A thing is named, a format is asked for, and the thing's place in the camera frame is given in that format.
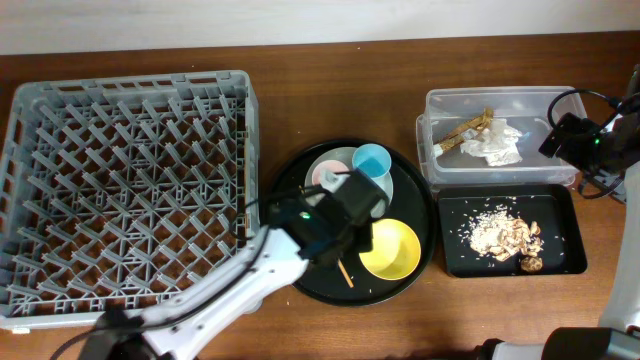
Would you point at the clear plastic bin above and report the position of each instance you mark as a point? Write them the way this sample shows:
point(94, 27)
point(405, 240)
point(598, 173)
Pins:
point(523, 108)

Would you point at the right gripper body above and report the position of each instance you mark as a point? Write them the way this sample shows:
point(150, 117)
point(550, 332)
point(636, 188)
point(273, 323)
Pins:
point(558, 138)

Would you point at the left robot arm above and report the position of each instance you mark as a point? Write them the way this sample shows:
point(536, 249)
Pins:
point(182, 326)

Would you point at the white tissue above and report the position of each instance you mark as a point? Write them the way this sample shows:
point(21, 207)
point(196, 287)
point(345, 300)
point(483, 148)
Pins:
point(497, 144)

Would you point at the wooden chopstick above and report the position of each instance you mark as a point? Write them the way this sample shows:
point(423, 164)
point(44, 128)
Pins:
point(245, 169)
point(345, 274)

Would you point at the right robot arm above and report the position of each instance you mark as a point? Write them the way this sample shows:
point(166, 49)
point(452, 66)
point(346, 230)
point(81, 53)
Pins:
point(617, 334)

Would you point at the gold snack wrapper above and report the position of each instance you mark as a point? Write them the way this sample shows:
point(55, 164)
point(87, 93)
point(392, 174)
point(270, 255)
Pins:
point(464, 132)

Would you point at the grey plate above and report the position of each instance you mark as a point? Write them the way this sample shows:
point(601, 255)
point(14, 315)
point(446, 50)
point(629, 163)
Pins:
point(385, 187)

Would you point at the black rectangular tray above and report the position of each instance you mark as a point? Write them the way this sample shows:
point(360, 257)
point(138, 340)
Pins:
point(549, 206)

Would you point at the round black tray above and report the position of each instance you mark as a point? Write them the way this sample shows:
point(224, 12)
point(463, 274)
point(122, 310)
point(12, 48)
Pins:
point(412, 204)

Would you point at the blue cup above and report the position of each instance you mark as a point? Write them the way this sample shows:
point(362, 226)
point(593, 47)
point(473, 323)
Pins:
point(373, 160)

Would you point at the grey dishwasher rack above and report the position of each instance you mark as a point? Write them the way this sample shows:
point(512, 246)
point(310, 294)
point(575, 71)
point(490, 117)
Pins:
point(121, 192)

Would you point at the food scraps and rice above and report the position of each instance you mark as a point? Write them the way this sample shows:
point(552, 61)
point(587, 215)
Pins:
point(495, 231)

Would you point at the yellow bowl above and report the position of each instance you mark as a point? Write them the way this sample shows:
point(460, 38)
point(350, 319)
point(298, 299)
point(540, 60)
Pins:
point(395, 253)

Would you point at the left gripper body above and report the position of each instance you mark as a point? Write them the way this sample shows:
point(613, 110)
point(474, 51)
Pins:
point(361, 195)

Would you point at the pink cup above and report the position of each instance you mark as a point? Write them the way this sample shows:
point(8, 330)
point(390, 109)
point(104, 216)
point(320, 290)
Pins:
point(333, 166)

